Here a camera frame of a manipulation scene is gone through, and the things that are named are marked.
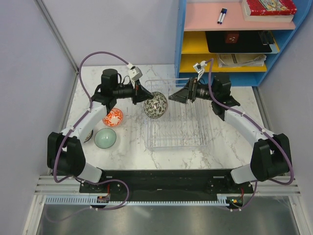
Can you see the black floral patterned bowl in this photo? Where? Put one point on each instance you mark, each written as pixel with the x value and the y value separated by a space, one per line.
pixel 157 106

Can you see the red patterned book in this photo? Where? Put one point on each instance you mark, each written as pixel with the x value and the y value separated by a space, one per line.
pixel 272 11

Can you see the white wire dish rack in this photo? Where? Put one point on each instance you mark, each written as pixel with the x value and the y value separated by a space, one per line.
pixel 181 126

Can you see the brown checkered blue-rimmed bowl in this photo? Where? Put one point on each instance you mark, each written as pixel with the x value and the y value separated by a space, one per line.
pixel 89 136

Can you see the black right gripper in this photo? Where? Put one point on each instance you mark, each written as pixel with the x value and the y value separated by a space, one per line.
pixel 189 92

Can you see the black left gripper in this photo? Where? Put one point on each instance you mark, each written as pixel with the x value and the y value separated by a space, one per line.
pixel 139 93

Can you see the blue capped marker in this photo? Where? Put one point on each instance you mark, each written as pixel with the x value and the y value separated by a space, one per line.
pixel 223 16

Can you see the orange and white bowl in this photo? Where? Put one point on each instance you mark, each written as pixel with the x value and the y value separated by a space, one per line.
pixel 114 118

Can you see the pale green ribbed bowl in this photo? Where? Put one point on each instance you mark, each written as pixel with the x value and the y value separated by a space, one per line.
pixel 105 138

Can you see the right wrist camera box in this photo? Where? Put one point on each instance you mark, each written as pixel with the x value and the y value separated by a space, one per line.
pixel 200 68

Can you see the spiral bound notebook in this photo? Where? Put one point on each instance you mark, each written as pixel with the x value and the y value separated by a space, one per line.
pixel 241 60

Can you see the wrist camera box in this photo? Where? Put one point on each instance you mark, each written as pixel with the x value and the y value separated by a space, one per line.
pixel 134 73
pixel 200 68

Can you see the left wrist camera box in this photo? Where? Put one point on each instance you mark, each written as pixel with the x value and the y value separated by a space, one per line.
pixel 134 73

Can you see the black tablet with red box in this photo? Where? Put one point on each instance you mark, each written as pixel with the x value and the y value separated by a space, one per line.
pixel 230 42

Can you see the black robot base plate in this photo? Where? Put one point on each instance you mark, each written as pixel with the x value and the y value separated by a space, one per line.
pixel 167 184

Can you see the blue shelf unit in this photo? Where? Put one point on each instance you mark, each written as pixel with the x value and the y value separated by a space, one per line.
pixel 212 30

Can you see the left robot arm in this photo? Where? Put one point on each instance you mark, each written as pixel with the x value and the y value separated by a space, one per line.
pixel 64 150

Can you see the black capped marker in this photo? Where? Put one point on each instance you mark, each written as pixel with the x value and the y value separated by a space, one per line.
pixel 221 15

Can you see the aluminium corner frame post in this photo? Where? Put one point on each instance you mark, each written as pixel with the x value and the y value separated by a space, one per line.
pixel 56 33

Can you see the white slotted cable duct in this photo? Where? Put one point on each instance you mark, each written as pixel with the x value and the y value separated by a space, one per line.
pixel 94 200

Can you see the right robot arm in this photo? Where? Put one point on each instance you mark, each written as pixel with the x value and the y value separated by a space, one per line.
pixel 271 154

